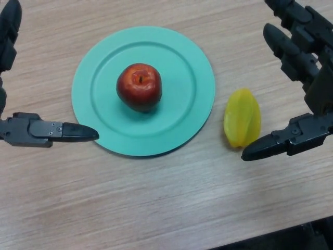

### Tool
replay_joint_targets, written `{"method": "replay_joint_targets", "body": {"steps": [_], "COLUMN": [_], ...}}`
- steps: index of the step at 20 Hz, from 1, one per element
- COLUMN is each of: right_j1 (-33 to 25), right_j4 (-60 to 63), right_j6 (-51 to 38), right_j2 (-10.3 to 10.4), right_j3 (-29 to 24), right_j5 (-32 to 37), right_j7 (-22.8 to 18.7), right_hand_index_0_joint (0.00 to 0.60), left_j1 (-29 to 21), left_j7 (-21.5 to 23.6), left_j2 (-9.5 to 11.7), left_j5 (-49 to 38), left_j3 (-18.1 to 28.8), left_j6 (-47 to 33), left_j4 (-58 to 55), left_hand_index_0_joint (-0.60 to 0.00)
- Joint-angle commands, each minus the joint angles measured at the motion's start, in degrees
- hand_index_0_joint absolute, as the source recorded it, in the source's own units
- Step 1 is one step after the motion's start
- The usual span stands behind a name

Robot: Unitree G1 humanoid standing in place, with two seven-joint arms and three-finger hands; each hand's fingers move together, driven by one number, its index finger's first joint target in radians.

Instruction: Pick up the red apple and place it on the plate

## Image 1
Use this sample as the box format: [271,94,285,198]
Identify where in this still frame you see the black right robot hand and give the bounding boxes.
[241,0,333,162]

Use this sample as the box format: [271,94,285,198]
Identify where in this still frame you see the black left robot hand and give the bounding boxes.
[0,0,100,148]

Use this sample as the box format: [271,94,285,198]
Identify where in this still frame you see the red apple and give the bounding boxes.
[116,63,163,114]

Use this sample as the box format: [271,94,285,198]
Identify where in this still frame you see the green round plate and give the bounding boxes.
[71,26,216,158]

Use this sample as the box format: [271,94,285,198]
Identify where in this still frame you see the yellow starfruit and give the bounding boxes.
[223,87,262,148]

